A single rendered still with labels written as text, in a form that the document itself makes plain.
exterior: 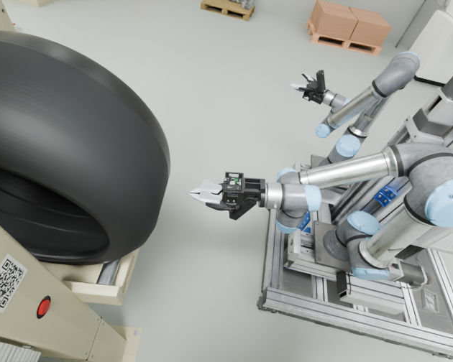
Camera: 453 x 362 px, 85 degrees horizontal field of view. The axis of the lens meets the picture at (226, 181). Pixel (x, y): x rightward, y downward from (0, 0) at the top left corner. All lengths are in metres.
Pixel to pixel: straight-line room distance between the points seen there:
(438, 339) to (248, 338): 1.09
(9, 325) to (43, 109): 0.39
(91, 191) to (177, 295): 1.34
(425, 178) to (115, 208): 0.73
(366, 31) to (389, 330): 5.19
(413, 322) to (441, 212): 1.32
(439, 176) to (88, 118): 0.77
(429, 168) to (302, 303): 1.11
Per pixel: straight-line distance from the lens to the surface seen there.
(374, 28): 6.09
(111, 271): 0.86
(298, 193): 0.69
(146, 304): 1.76
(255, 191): 0.67
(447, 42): 5.66
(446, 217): 0.79
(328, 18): 5.78
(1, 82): 0.53
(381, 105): 1.48
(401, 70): 1.31
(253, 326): 1.78
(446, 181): 0.77
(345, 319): 1.78
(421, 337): 2.01
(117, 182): 0.50
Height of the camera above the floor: 1.70
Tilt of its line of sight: 49 degrees down
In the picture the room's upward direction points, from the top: 13 degrees clockwise
